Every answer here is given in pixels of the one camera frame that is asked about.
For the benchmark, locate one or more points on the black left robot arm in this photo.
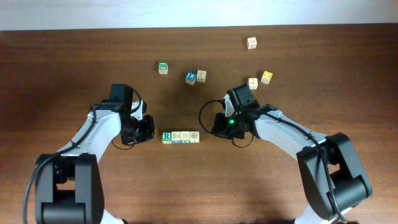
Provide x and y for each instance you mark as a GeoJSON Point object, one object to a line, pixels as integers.
{"type": "Point", "coordinates": [67, 184]}

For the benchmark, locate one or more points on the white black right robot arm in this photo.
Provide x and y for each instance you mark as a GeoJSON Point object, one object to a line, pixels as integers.
{"type": "Point", "coordinates": [333, 177]}

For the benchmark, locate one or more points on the wooden block red side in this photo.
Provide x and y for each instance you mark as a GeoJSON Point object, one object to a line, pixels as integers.
{"type": "Point", "coordinates": [251, 43]}

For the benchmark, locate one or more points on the plain wooden block centre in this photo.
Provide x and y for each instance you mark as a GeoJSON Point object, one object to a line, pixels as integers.
{"type": "Point", "coordinates": [201, 76]}

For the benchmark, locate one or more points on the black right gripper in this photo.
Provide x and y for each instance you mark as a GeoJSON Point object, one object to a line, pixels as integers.
{"type": "Point", "coordinates": [219, 130]}

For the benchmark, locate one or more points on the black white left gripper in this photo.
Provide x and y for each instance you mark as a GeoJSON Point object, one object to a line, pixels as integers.
{"type": "Point", "coordinates": [146, 135]}

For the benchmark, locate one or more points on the wooden block blue side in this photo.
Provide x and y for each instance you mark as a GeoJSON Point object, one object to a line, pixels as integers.
{"type": "Point", "coordinates": [176, 137]}

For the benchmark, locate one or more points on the wooden block red drawing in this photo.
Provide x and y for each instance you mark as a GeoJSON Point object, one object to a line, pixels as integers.
{"type": "Point", "coordinates": [194, 136]}

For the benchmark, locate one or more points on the yellow wooden block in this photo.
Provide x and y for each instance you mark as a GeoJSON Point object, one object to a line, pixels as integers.
{"type": "Point", "coordinates": [266, 77]}

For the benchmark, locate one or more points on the green R block far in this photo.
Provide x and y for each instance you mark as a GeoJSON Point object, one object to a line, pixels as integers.
{"type": "Point", "coordinates": [163, 68]}

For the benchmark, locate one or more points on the plain wooden block front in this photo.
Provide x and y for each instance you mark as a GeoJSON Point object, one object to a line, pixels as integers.
{"type": "Point", "coordinates": [185, 136]}

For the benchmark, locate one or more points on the plain wooden block right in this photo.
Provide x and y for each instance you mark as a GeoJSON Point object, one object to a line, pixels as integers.
{"type": "Point", "coordinates": [253, 83]}

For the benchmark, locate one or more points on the plain wooden block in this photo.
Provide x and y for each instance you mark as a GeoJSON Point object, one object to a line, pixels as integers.
{"type": "Point", "coordinates": [201, 76]}
{"type": "Point", "coordinates": [185, 136]}
{"type": "Point", "coordinates": [253, 83]}

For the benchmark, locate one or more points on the green R wooden block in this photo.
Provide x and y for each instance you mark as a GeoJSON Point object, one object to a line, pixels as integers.
{"type": "Point", "coordinates": [166, 137]}

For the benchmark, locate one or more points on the blue L wooden block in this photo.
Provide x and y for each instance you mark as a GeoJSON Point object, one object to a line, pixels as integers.
{"type": "Point", "coordinates": [190, 78]}

